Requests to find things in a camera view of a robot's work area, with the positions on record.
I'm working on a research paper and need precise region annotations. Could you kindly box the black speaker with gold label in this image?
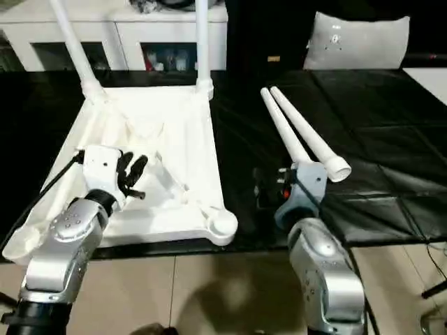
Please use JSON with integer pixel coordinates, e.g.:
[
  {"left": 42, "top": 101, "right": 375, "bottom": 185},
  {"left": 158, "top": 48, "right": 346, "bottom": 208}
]
[{"left": 225, "top": 0, "right": 317, "bottom": 70}]

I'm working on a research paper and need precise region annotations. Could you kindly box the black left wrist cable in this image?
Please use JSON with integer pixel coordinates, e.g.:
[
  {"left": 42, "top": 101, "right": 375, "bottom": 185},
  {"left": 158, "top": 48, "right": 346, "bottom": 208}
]
[{"left": 5, "top": 148, "right": 87, "bottom": 245}]

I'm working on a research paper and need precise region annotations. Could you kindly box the dark round robot body part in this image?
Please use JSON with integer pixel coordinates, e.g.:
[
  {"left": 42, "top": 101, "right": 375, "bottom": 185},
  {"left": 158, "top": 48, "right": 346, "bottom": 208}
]
[{"left": 134, "top": 322, "right": 182, "bottom": 335}]

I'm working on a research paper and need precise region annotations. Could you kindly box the white flat panel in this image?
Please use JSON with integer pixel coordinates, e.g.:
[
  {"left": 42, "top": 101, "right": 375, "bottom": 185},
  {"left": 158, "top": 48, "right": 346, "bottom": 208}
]
[{"left": 401, "top": 68, "right": 447, "bottom": 105}]

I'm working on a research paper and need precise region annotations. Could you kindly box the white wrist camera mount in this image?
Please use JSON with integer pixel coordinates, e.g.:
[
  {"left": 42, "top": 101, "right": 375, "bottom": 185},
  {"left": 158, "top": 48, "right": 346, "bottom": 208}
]
[
  {"left": 274, "top": 162, "right": 328, "bottom": 228},
  {"left": 82, "top": 145, "right": 125, "bottom": 212}
]

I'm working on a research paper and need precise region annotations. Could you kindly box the white sideboard with glass doors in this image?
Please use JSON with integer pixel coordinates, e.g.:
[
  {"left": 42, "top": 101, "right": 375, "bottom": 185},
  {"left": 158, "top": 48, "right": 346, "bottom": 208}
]
[{"left": 0, "top": 0, "right": 230, "bottom": 73}]

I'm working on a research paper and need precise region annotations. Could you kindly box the black stand leg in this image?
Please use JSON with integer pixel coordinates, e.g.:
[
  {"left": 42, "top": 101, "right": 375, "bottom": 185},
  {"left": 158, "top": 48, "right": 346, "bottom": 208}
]
[{"left": 421, "top": 281, "right": 447, "bottom": 299}]

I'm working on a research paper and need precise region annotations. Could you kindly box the grey cushion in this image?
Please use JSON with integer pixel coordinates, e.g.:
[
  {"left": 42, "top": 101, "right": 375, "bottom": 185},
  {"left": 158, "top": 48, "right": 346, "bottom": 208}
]
[{"left": 302, "top": 10, "right": 410, "bottom": 70}]

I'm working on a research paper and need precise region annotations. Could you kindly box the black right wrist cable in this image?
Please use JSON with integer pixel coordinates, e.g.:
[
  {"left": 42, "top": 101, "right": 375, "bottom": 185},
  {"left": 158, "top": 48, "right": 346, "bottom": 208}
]
[{"left": 295, "top": 172, "right": 380, "bottom": 335}]

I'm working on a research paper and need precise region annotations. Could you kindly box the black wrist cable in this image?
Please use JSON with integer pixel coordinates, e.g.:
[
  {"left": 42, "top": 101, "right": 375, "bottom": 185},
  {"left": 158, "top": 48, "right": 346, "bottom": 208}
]
[
  {"left": 295, "top": 172, "right": 380, "bottom": 335},
  {"left": 5, "top": 148, "right": 87, "bottom": 245}
]

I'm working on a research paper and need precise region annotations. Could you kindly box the black rod with red dot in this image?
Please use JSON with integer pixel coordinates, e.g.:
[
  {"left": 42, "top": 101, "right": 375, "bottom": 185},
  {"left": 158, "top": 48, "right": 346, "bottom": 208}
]
[{"left": 408, "top": 52, "right": 447, "bottom": 66}]

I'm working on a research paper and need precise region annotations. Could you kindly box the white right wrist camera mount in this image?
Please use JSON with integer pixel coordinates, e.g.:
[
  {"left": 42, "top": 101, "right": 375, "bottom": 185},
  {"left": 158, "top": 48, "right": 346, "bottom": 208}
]
[{"left": 274, "top": 162, "right": 328, "bottom": 228}]

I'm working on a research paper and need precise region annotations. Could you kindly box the white plastic table leg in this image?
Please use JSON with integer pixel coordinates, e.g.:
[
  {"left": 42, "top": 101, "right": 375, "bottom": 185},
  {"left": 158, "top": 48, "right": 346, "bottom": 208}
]
[
  {"left": 260, "top": 87, "right": 314, "bottom": 165},
  {"left": 194, "top": 0, "right": 214, "bottom": 98},
  {"left": 269, "top": 86, "right": 352, "bottom": 183},
  {"left": 48, "top": 0, "right": 105, "bottom": 102}
]

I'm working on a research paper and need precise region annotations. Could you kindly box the black work mat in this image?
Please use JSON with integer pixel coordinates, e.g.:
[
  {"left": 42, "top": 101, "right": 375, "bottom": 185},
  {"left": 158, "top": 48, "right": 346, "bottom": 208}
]
[{"left": 0, "top": 68, "right": 447, "bottom": 252}]

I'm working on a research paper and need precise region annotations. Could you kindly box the white plastic table top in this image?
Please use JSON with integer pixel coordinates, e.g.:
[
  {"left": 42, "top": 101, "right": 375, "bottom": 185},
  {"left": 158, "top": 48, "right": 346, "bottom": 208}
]
[{"left": 1, "top": 85, "right": 239, "bottom": 265}]

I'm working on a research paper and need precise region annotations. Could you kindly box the black metal frame leg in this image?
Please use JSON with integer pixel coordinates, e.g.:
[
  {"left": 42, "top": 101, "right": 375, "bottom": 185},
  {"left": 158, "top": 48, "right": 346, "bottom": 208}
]
[{"left": 0, "top": 291, "right": 18, "bottom": 308}]

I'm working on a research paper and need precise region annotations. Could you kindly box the grey helmet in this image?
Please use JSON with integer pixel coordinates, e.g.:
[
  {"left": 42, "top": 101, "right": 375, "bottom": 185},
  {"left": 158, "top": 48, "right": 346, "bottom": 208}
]
[{"left": 159, "top": 0, "right": 224, "bottom": 10}]

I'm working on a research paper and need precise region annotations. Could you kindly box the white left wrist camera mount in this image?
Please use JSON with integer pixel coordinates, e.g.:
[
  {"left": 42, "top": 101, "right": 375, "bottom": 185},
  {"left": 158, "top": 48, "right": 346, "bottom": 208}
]
[{"left": 82, "top": 145, "right": 125, "bottom": 212}]

